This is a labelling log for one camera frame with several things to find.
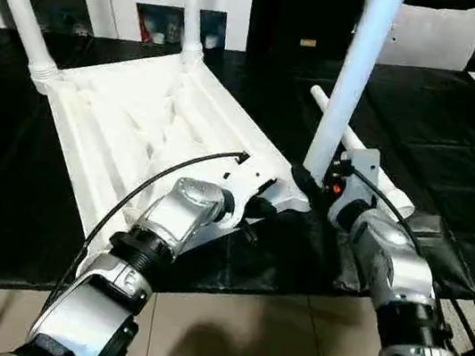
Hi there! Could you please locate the black work mat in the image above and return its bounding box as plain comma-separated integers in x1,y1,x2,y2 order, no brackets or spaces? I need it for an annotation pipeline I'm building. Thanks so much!
0,0,475,356

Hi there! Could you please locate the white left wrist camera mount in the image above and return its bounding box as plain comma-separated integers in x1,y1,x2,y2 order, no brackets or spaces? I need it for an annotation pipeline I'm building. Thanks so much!
210,156,287,240

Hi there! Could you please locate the black tall furniture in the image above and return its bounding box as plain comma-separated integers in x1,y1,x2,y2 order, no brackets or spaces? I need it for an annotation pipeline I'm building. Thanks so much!
241,0,475,91

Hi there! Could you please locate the grey printed cushion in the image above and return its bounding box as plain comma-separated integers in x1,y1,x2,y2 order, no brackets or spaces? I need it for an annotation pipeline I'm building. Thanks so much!
348,0,475,79

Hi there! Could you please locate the white plastic table top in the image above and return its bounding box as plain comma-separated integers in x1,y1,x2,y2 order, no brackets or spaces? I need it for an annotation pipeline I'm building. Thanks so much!
1,29,333,289

